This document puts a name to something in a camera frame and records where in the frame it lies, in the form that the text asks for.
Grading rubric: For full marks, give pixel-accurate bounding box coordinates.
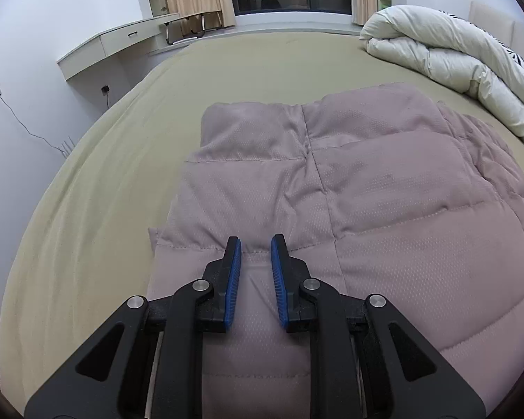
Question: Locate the white wall-mounted desk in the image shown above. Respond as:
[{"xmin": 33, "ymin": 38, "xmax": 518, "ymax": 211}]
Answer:
[{"xmin": 57, "ymin": 12, "xmax": 182, "ymax": 81}]

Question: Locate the bed with olive sheet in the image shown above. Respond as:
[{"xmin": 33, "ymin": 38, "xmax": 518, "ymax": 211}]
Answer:
[{"xmin": 0, "ymin": 30, "xmax": 524, "ymax": 419}]

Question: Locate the beige padded headboard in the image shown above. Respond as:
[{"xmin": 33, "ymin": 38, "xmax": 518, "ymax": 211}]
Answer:
[{"xmin": 468, "ymin": 0, "xmax": 524, "ymax": 53}]

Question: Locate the pink hooded puffer coat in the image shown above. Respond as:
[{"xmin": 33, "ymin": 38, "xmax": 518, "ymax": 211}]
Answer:
[{"xmin": 144, "ymin": 83, "xmax": 524, "ymax": 419}]

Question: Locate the small folding table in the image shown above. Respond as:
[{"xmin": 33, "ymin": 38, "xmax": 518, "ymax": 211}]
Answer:
[{"xmin": 159, "ymin": 9, "xmax": 223, "ymax": 46}]

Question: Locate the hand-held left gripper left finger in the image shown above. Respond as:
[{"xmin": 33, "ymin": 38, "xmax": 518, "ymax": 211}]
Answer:
[{"xmin": 24, "ymin": 236, "xmax": 242, "ymax": 419}]

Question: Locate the thin grey cable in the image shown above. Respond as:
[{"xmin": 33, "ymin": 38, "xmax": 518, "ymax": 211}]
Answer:
[{"xmin": 0, "ymin": 94, "xmax": 66, "ymax": 154}]

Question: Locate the white rolled duvet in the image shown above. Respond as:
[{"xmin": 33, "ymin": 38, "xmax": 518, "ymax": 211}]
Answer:
[{"xmin": 359, "ymin": 5, "xmax": 524, "ymax": 160}]

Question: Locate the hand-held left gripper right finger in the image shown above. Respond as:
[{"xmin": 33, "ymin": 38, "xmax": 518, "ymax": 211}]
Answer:
[{"xmin": 271, "ymin": 234, "xmax": 487, "ymax": 419}]

